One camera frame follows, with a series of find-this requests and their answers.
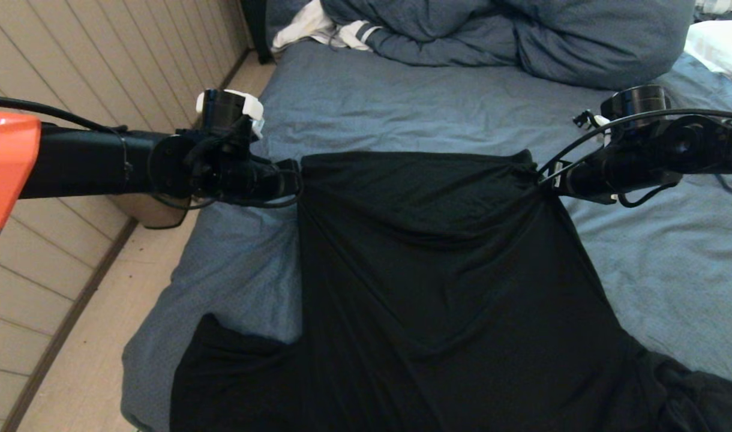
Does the black moon print t-shirt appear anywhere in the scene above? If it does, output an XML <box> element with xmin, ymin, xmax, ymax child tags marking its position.
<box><xmin>169</xmin><ymin>150</ymin><xmax>732</xmax><ymax>432</ymax></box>

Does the brown trash bin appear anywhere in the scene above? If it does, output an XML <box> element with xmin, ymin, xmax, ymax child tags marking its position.
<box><xmin>108</xmin><ymin>194</ymin><xmax>190</xmax><ymax>230</ymax></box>

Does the blue crumpled duvet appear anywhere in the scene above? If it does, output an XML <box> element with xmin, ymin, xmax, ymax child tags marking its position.
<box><xmin>267</xmin><ymin>0</ymin><xmax>697</xmax><ymax>91</ymax></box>

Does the dark bedside furniture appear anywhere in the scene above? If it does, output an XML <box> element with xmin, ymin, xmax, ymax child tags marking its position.
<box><xmin>241</xmin><ymin>0</ymin><xmax>277</xmax><ymax>64</ymax></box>

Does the white striped garment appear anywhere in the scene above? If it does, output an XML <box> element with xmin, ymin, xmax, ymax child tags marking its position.
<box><xmin>272</xmin><ymin>0</ymin><xmax>382</xmax><ymax>52</ymax></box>

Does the white pillow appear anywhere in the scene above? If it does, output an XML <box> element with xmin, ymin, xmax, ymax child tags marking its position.
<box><xmin>684</xmin><ymin>18</ymin><xmax>732</xmax><ymax>92</ymax></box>

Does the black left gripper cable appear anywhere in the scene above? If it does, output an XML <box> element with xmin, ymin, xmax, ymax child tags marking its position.
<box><xmin>149</xmin><ymin>168</ymin><xmax>304</xmax><ymax>211</ymax></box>

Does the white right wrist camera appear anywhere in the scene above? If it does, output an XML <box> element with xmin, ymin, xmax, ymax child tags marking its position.
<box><xmin>573</xmin><ymin>110</ymin><xmax>613</xmax><ymax>146</ymax></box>

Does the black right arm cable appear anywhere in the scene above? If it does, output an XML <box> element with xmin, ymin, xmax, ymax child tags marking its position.
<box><xmin>537</xmin><ymin>108</ymin><xmax>732</xmax><ymax>208</ymax></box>

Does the braided black left arm cable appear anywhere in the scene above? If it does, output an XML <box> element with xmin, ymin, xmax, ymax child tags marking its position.
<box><xmin>0</xmin><ymin>94</ymin><xmax>130</xmax><ymax>182</ymax></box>

